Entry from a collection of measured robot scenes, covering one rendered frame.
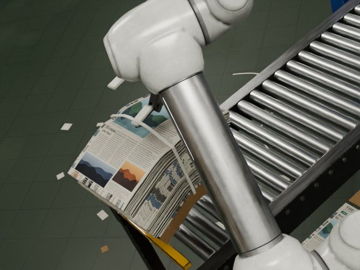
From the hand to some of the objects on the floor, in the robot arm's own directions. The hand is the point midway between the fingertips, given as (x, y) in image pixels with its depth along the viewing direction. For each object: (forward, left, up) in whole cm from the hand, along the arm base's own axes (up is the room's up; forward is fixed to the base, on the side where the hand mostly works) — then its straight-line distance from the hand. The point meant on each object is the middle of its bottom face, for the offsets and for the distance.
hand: (125, 103), depth 184 cm
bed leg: (+28, -9, -129) cm, 132 cm away
